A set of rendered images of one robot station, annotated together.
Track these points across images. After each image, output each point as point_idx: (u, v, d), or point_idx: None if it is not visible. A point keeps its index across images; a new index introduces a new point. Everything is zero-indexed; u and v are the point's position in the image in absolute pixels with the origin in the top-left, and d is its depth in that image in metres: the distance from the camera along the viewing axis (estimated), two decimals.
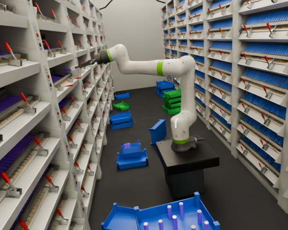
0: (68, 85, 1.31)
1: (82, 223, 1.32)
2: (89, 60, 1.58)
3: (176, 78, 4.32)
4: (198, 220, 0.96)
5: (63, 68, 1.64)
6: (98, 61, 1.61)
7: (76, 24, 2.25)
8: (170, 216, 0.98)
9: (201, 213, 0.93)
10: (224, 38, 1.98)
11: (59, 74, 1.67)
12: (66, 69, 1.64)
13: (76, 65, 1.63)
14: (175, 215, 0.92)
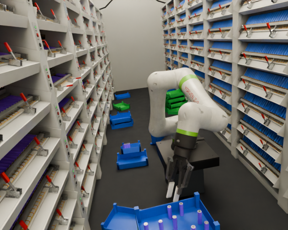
0: (68, 85, 1.31)
1: (82, 223, 1.32)
2: (171, 158, 1.03)
3: None
4: (198, 220, 0.96)
5: (56, 74, 1.64)
6: (174, 148, 0.99)
7: (76, 24, 2.25)
8: (170, 216, 0.98)
9: (201, 213, 0.93)
10: (224, 38, 1.98)
11: None
12: None
13: (172, 185, 1.00)
14: (175, 215, 0.92)
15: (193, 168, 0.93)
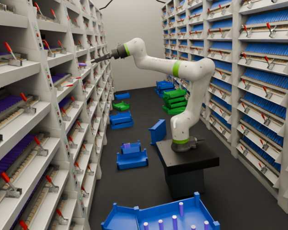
0: (68, 85, 1.31)
1: (82, 223, 1.32)
2: (106, 55, 1.52)
3: (176, 78, 4.32)
4: (79, 63, 1.58)
5: (56, 74, 1.64)
6: (115, 55, 1.55)
7: (76, 24, 2.25)
8: (57, 76, 1.62)
9: (87, 65, 1.60)
10: (224, 38, 1.98)
11: None
12: None
13: (92, 60, 1.57)
14: (175, 215, 0.92)
15: None
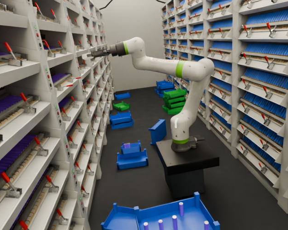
0: (68, 85, 1.31)
1: (82, 223, 1.32)
2: (104, 49, 1.47)
3: (176, 78, 4.32)
4: (55, 75, 1.59)
5: (56, 74, 1.64)
6: (113, 51, 1.50)
7: (76, 24, 2.25)
8: None
9: None
10: (224, 38, 1.98)
11: None
12: None
13: (88, 53, 1.50)
14: (175, 215, 0.92)
15: None
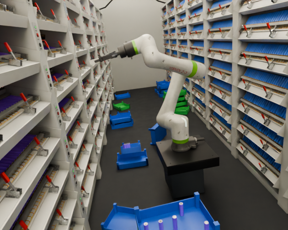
0: (55, 79, 1.29)
1: (82, 223, 1.32)
2: None
3: None
4: (52, 75, 1.59)
5: None
6: None
7: (76, 24, 2.25)
8: None
9: None
10: (224, 38, 1.98)
11: None
12: None
13: None
14: (175, 215, 0.92)
15: (114, 55, 1.36)
